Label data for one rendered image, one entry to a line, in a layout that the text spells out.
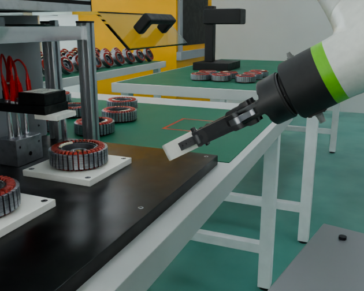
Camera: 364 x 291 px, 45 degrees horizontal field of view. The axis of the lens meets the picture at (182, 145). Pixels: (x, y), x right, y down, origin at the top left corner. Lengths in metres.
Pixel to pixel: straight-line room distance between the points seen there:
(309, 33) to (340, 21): 5.13
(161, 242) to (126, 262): 0.07
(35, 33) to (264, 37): 5.11
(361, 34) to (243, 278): 1.49
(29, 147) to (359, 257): 0.69
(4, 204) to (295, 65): 0.45
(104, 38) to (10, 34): 3.79
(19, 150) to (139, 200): 0.31
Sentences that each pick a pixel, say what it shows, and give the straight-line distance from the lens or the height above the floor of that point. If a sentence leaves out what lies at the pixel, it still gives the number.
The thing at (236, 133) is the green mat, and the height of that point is 0.75.
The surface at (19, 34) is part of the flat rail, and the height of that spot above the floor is 1.03.
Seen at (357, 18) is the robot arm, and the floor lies 1.05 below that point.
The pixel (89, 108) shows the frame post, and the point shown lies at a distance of 1.06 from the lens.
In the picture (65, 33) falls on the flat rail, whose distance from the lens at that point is 0.99.
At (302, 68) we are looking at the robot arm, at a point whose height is 0.99.
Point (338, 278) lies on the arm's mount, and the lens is 0.43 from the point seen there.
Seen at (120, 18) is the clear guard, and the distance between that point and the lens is 0.78.
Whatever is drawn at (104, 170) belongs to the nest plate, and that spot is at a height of 0.78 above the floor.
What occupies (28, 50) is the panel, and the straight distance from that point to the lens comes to 1.13.
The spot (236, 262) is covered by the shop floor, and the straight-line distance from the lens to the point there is 2.08.
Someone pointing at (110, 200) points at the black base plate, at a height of 0.77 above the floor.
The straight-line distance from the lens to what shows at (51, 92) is 0.88.
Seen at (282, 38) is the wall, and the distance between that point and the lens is 5.85.
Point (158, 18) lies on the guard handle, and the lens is 0.79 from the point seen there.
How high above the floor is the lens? 1.04
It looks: 15 degrees down
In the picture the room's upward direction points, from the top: straight up
